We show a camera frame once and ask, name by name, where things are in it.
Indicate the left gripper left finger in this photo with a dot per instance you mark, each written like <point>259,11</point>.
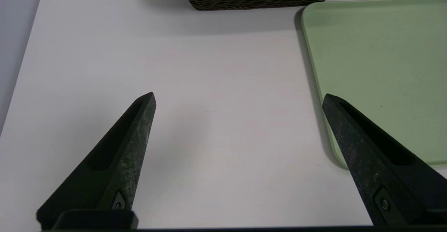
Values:
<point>115,165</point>

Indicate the light green plastic tray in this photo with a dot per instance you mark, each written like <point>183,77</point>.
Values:
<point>377,68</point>

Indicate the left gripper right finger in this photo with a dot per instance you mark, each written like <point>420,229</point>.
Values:
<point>384,169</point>

